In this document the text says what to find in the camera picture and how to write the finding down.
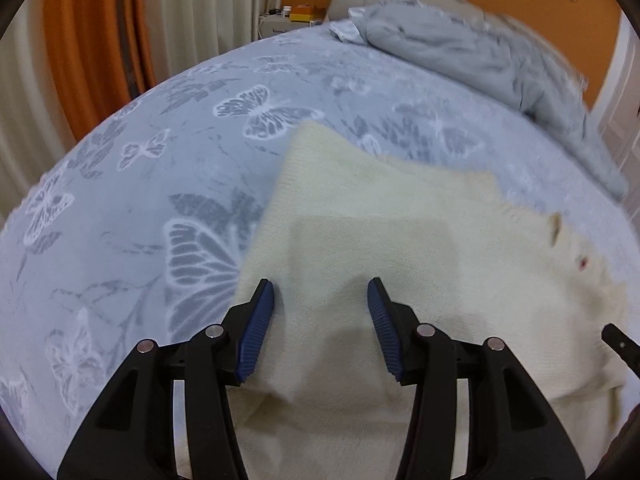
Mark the orange curtain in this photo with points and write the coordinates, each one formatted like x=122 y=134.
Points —
x=95 y=30

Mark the white bedside table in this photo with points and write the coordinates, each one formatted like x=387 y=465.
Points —
x=285 y=22

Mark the cream knitted sweater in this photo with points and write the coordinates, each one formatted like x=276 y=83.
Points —
x=400 y=240

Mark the grey duvet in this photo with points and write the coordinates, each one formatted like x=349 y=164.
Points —
x=465 y=52

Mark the bed with butterfly sheet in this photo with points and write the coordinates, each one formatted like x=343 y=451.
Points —
x=150 y=200

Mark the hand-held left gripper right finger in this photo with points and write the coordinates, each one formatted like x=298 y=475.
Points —
x=386 y=332

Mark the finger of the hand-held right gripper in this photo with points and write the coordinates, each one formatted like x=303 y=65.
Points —
x=622 y=346

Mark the yellow box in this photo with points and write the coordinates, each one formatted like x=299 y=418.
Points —
x=302 y=12

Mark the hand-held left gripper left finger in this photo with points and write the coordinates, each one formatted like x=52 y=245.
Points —
x=255 y=332

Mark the white door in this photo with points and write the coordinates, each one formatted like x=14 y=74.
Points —
x=620 y=110

